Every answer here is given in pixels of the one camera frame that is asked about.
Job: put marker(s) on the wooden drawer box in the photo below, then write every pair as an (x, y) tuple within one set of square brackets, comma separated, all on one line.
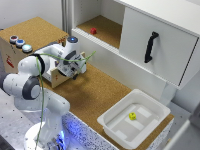
[(36, 31)]

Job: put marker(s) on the white sliding door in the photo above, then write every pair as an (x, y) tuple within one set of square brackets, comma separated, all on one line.
[(133, 40)]

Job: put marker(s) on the white cabinet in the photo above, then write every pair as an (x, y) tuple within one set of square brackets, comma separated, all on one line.
[(110, 65)]

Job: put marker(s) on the red button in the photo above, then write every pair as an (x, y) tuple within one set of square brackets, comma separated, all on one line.
[(14, 38)]

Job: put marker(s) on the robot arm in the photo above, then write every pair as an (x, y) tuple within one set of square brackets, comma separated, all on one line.
[(23, 87)]

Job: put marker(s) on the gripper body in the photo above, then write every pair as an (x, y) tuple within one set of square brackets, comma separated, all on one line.
[(70, 69)]

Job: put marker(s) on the blue button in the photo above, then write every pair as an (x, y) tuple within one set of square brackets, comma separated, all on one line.
[(20, 42)]

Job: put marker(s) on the white plastic box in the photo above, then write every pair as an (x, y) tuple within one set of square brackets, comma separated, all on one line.
[(115, 125)]

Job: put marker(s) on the green button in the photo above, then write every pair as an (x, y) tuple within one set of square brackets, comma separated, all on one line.
[(26, 48)]

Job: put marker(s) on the yellow block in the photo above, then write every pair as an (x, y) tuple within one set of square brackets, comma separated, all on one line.
[(132, 116)]

